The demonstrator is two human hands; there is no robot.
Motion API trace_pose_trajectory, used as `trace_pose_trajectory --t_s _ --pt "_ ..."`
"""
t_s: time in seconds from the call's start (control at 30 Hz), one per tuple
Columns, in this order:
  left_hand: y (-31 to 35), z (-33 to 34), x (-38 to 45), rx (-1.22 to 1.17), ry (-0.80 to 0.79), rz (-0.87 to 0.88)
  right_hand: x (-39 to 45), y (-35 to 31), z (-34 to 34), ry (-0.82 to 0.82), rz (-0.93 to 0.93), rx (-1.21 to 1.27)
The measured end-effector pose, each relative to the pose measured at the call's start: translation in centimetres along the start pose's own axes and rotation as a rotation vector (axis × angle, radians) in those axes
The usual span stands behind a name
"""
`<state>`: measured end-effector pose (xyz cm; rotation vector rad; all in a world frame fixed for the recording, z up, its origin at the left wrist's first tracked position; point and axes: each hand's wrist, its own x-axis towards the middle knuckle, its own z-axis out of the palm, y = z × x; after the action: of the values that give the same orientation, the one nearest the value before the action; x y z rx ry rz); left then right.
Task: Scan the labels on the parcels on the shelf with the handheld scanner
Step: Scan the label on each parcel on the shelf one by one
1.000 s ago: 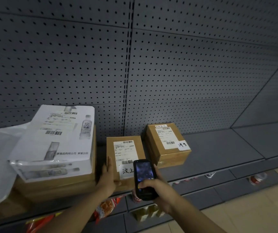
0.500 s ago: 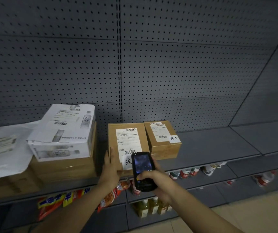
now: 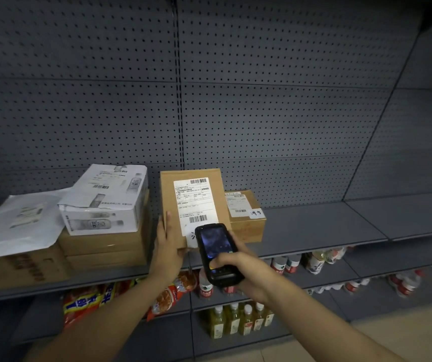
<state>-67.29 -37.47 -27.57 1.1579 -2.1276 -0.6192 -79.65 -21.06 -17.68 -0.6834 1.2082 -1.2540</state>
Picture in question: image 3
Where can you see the row of red label bottles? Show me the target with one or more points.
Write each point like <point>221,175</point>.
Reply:
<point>293,263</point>

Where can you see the white printed carton box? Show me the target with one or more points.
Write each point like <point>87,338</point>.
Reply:
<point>99,222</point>

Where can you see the small brown box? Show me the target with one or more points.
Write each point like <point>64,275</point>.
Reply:
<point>252,229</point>

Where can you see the pile of red snack packets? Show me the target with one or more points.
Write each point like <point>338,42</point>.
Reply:
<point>84,301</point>

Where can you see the red label water bottle cluster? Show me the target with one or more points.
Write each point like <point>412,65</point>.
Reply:
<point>408,286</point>

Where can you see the clear water bottle red label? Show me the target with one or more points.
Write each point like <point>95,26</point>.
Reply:
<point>205,288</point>

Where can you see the person's left forearm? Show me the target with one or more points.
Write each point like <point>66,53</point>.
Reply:
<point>106,324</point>

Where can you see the cluster of yellow drink bottles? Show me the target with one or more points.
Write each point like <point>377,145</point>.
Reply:
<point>235,322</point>

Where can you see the person's left hand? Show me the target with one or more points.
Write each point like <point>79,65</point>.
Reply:
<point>167,260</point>

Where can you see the grey pegboard shelf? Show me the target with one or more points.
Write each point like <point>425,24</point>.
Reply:
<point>276,109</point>

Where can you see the small brown box handwritten label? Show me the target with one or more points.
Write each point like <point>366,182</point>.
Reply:
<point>167,192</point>

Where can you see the row of small white bottles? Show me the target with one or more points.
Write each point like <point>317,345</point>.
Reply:
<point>351,286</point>

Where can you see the black handheld barcode scanner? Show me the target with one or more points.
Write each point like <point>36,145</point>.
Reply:
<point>212,241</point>

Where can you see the brown box top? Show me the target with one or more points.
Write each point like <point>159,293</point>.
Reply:
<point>103,245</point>

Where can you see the white mailer envelope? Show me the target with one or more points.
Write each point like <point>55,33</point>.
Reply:
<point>12,237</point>

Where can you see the person's right forearm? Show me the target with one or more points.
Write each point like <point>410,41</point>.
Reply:
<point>314,328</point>

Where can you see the person's right hand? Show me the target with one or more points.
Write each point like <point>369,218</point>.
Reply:
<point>257,278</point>

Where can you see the large brown printed carton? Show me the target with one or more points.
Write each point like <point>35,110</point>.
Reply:
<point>20,271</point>

